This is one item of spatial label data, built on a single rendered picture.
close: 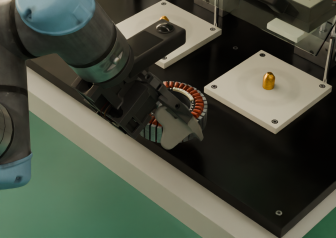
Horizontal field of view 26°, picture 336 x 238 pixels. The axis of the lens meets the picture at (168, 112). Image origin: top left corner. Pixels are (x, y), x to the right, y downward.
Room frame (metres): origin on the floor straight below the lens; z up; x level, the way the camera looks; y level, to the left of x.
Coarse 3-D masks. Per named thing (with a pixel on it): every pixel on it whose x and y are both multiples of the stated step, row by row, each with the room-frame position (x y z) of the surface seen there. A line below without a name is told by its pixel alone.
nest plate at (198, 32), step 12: (144, 12) 1.17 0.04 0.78; (156, 12) 1.17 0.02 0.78; (168, 12) 1.17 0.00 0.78; (180, 12) 1.17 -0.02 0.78; (120, 24) 1.13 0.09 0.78; (132, 24) 1.13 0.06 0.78; (144, 24) 1.13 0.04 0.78; (180, 24) 1.13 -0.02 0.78; (192, 24) 1.13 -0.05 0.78; (204, 24) 1.13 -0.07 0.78; (192, 36) 1.09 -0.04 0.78; (204, 36) 1.09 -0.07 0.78; (216, 36) 1.11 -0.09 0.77; (180, 48) 1.06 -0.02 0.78; (192, 48) 1.06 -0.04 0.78; (168, 60) 1.02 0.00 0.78
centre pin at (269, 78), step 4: (268, 72) 0.95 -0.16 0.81; (264, 76) 0.95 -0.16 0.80; (268, 76) 0.94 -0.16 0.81; (272, 76) 0.94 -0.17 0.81; (264, 80) 0.94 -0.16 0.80; (268, 80) 0.94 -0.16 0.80; (272, 80) 0.94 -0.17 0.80; (264, 84) 0.94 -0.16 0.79; (268, 84) 0.94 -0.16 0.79; (272, 84) 0.94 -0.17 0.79; (264, 88) 0.94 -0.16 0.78; (268, 88) 0.94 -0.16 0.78; (272, 88) 0.94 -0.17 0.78
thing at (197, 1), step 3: (195, 0) 1.22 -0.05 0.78; (198, 0) 1.22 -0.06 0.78; (201, 0) 1.21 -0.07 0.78; (198, 3) 1.22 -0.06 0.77; (201, 3) 1.21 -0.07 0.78; (204, 3) 1.21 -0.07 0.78; (207, 3) 1.20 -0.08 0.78; (204, 6) 1.21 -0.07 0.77; (207, 6) 1.20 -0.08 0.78; (210, 6) 1.20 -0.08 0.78; (213, 6) 1.19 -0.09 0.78; (210, 9) 1.20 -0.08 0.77; (213, 9) 1.19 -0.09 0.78; (219, 9) 1.18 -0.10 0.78; (219, 12) 1.18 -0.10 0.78; (222, 12) 1.18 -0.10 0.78; (225, 12) 1.18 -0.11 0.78; (219, 15) 1.18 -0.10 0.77; (222, 15) 1.18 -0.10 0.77
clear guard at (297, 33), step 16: (208, 0) 0.84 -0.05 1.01; (224, 0) 0.83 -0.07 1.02; (240, 0) 0.82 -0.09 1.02; (256, 0) 0.81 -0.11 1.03; (288, 0) 0.79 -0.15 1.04; (304, 0) 0.78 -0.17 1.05; (320, 0) 0.77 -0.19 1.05; (240, 16) 0.80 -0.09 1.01; (256, 16) 0.79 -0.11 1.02; (272, 16) 0.78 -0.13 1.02; (288, 16) 0.77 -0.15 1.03; (304, 16) 0.76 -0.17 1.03; (320, 16) 0.75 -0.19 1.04; (272, 32) 0.76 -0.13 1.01; (288, 32) 0.75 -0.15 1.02; (304, 32) 0.74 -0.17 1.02; (320, 32) 0.74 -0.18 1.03; (304, 48) 0.73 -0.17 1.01; (320, 48) 0.72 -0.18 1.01
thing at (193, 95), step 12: (168, 84) 0.87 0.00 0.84; (180, 84) 0.87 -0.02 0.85; (180, 96) 0.85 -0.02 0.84; (192, 96) 0.84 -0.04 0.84; (192, 108) 0.81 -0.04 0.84; (204, 108) 0.82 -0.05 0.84; (156, 120) 0.78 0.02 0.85; (204, 120) 0.80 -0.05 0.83; (144, 132) 0.78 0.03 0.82; (156, 132) 0.78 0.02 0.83
